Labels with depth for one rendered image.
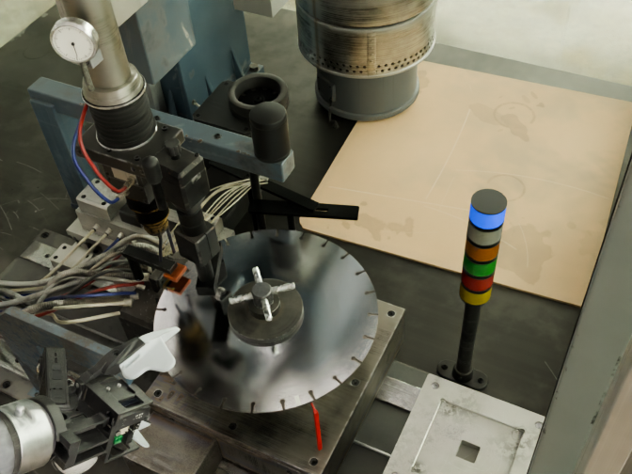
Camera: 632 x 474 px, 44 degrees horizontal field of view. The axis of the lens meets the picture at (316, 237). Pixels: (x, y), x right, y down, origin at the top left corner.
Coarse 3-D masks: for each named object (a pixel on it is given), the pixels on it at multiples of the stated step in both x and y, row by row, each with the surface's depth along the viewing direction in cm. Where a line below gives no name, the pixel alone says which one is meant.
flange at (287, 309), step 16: (240, 288) 116; (240, 304) 114; (288, 304) 113; (240, 320) 112; (256, 320) 111; (272, 320) 111; (288, 320) 111; (240, 336) 111; (256, 336) 110; (272, 336) 110
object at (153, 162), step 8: (144, 160) 88; (152, 160) 88; (144, 168) 88; (152, 168) 88; (160, 168) 89; (152, 176) 89; (160, 176) 90; (152, 184) 90; (160, 184) 91; (160, 192) 92; (160, 200) 92; (160, 208) 93
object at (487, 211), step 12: (480, 192) 98; (492, 192) 98; (480, 204) 97; (492, 204) 97; (504, 204) 97; (468, 216) 100; (480, 216) 97; (492, 216) 96; (504, 216) 98; (480, 228) 98; (492, 228) 98
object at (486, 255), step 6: (468, 240) 102; (468, 246) 102; (474, 246) 101; (480, 246) 101; (492, 246) 101; (498, 246) 102; (468, 252) 103; (474, 252) 102; (480, 252) 101; (486, 252) 101; (492, 252) 102; (474, 258) 103; (480, 258) 102; (486, 258) 102; (492, 258) 103
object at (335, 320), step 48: (240, 240) 123; (288, 240) 123; (192, 288) 117; (336, 288) 116; (192, 336) 112; (288, 336) 111; (336, 336) 110; (192, 384) 106; (240, 384) 106; (288, 384) 105; (336, 384) 105
